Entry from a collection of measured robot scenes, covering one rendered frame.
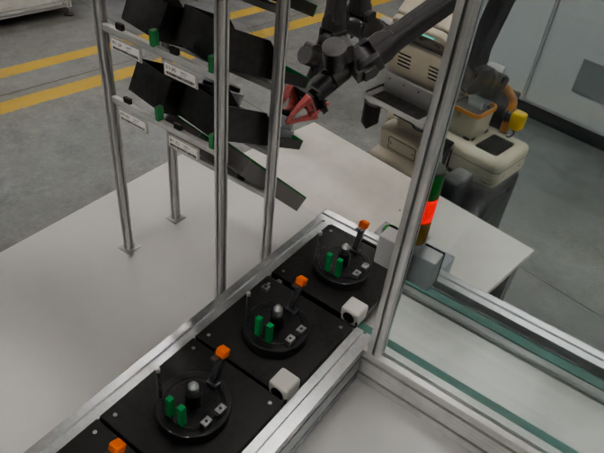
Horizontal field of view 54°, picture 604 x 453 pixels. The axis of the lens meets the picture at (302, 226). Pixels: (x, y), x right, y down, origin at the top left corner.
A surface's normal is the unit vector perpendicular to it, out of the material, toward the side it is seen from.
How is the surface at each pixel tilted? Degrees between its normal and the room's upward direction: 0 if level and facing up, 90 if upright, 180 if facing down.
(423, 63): 98
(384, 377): 90
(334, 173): 0
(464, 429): 90
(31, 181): 0
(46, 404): 0
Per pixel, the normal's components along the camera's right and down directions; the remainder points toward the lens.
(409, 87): -0.70, 0.40
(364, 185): 0.09, -0.76
